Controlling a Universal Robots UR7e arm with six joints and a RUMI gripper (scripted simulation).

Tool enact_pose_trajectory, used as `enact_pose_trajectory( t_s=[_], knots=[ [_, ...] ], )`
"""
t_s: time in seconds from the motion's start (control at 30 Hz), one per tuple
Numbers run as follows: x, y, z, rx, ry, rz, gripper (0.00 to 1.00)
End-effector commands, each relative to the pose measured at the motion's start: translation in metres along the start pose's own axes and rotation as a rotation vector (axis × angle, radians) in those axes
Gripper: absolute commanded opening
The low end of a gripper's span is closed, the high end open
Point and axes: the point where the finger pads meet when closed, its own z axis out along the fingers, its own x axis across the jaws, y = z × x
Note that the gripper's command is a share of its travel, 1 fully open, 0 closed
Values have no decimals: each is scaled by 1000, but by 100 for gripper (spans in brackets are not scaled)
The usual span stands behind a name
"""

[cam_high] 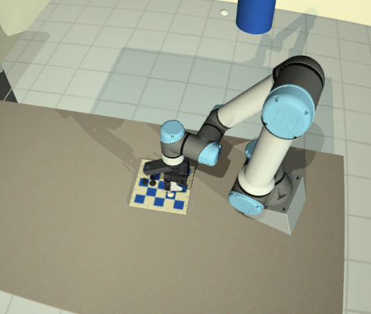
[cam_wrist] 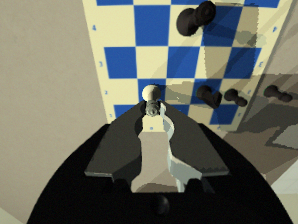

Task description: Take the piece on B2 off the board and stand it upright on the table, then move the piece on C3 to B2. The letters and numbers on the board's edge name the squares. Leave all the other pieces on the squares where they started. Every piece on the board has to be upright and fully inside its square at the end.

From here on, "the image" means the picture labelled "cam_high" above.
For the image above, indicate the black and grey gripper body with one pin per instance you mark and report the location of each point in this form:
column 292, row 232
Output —
column 179, row 172

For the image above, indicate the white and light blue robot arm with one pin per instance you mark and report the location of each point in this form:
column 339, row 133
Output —
column 288, row 111

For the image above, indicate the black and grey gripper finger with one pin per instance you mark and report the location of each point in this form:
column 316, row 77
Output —
column 170, row 186

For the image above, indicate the blue and cream chessboard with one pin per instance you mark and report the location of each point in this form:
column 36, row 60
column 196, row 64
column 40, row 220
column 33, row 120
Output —
column 155, row 197

